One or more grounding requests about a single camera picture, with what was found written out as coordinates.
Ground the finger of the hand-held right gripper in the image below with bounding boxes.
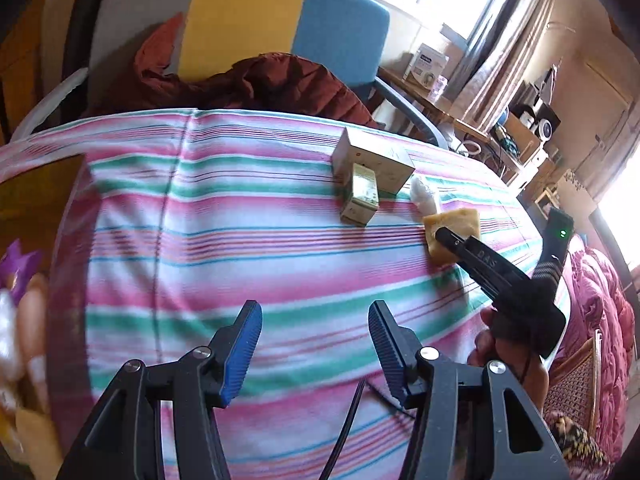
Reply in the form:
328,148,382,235
434,226,531,302

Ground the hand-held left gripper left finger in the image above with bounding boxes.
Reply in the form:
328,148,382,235
55,300,263,480

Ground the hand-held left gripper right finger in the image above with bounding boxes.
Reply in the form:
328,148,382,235
367,300,571,480

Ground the dark yellow sponge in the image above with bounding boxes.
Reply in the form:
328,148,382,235
423,207,481,266

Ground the purple snack packet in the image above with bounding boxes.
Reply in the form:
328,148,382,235
0,239,43,306

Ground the person's right hand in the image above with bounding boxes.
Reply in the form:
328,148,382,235
467,305,551,413

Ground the pink quilt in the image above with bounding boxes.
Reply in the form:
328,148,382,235
565,232,636,441

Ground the small white bottle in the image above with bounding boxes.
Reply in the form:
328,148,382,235
410,176,442,217

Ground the wicker chair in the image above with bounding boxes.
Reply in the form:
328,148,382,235
542,330,608,441

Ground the white shelf unit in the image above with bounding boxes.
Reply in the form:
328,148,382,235
492,110,556,186

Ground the striped blanket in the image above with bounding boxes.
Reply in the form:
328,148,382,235
0,107,576,480

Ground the floral cloth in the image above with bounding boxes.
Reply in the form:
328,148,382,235
547,410,613,476

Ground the small gold carton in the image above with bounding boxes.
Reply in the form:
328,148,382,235
340,162,380,225

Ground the large beige carton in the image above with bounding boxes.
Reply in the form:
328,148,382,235
332,127,417,198

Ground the small white fan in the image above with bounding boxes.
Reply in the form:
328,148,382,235
532,110,561,140

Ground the wooden desk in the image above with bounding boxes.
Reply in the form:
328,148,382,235
377,67,501,146

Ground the pink patterned curtain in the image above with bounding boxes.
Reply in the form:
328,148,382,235
445,0,561,126

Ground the white blue carton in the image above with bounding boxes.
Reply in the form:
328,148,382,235
402,44,450,92

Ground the dark red jacket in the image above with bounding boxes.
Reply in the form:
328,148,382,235
87,12,381,128

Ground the grey yellow blue armchair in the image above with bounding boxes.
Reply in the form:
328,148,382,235
10,0,451,151

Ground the black chair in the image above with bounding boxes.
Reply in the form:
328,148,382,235
60,0,118,83

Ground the black cable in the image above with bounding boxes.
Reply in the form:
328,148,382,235
320,380,368,480

